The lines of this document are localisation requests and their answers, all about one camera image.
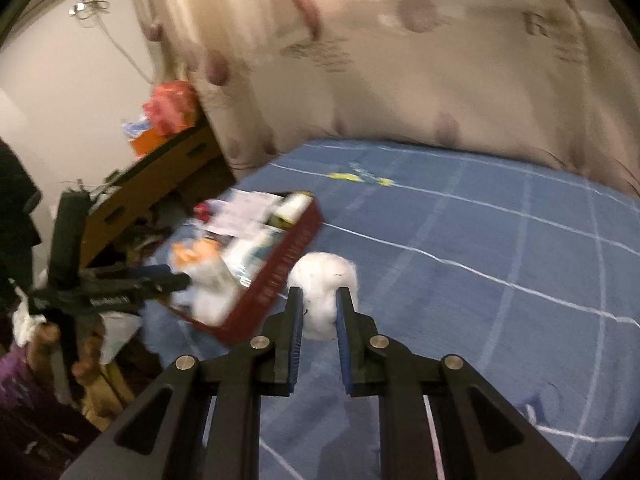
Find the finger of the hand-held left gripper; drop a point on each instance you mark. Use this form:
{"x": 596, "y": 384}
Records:
{"x": 167, "y": 286}
{"x": 145, "y": 271}

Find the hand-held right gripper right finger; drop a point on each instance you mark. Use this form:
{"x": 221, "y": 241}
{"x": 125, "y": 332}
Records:
{"x": 342, "y": 350}

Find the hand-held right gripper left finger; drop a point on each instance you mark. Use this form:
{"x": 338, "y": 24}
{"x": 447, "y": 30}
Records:
{"x": 297, "y": 340}

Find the red box with gold interior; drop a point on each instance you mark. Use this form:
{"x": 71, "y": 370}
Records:
{"x": 280, "y": 270}

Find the white fluffy ball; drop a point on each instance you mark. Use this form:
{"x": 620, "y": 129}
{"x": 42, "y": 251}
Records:
{"x": 325, "y": 272}

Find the person's left forearm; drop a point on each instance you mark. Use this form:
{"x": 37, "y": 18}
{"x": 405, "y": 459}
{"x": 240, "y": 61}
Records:
{"x": 30, "y": 405}

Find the person's left hand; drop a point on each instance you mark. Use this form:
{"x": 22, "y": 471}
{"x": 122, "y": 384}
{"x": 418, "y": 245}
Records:
{"x": 90, "y": 360}

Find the dark cloth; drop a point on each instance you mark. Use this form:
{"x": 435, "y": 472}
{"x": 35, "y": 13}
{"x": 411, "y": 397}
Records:
{"x": 17, "y": 210}

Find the brown cardboard box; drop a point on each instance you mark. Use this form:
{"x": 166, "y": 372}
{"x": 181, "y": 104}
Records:
{"x": 160, "y": 180}

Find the orange packet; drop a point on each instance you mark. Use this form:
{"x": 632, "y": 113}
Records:
{"x": 147, "y": 142}

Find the red plastic bag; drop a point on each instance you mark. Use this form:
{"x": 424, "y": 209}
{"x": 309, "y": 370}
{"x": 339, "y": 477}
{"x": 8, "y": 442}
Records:
{"x": 170, "y": 107}

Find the beige leaf-print curtain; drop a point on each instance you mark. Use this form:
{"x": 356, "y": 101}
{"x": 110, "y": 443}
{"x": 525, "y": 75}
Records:
{"x": 400, "y": 60}

